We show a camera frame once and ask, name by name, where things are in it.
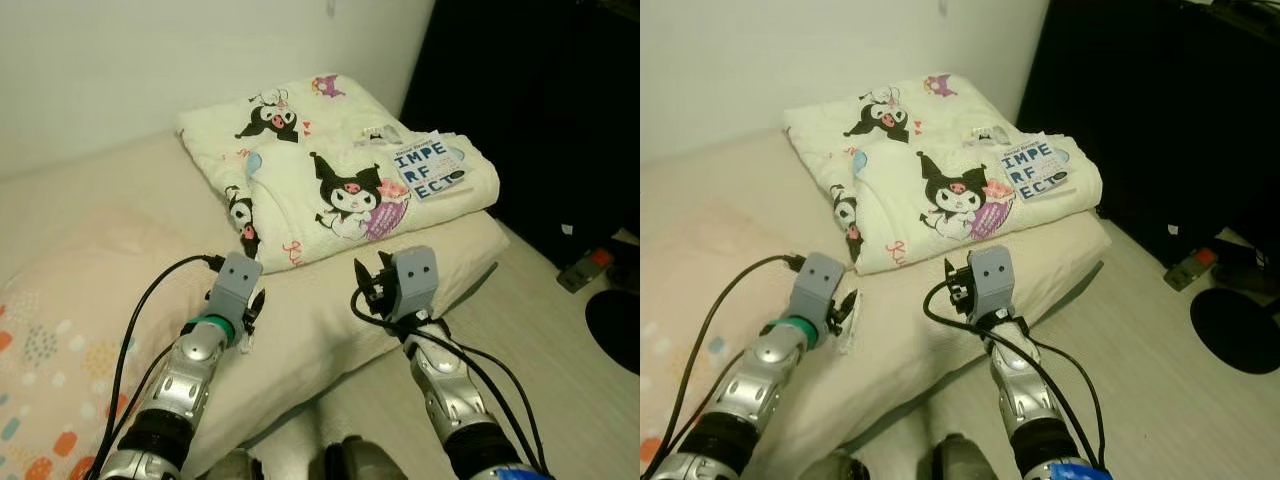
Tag pink pillow coloured patches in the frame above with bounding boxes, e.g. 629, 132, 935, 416
640, 205, 801, 471
0, 205, 246, 480

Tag beige mattress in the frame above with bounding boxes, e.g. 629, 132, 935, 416
0, 128, 513, 480
640, 128, 1114, 480

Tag white book blue letters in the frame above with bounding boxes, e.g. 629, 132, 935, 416
998, 132, 1079, 204
388, 129, 478, 204

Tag grey right robot leg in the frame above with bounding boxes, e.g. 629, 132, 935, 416
930, 433, 1011, 480
322, 435, 411, 480

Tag black standing floor fan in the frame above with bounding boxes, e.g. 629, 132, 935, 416
1188, 230, 1280, 377
584, 240, 641, 377

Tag low black cabinet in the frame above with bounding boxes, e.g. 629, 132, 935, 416
398, 0, 641, 273
1015, 0, 1280, 271

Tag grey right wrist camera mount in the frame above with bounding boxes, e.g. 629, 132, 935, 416
967, 246, 1017, 319
385, 246, 439, 324

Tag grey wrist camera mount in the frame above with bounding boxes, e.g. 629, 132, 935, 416
789, 251, 847, 323
207, 251, 264, 321
385, 246, 439, 324
967, 246, 1017, 319

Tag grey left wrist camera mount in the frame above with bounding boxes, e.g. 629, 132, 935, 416
789, 251, 847, 323
207, 251, 264, 321

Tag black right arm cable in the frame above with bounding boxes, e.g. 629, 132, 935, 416
350, 285, 546, 476
922, 280, 1109, 471

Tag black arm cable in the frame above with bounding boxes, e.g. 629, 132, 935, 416
350, 285, 546, 476
668, 255, 809, 480
922, 280, 1109, 471
100, 255, 227, 480

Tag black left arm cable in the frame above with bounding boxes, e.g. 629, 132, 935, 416
668, 255, 809, 480
100, 255, 227, 480

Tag grey power strip red switch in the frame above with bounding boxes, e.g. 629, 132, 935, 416
556, 247, 615, 294
1163, 246, 1221, 293

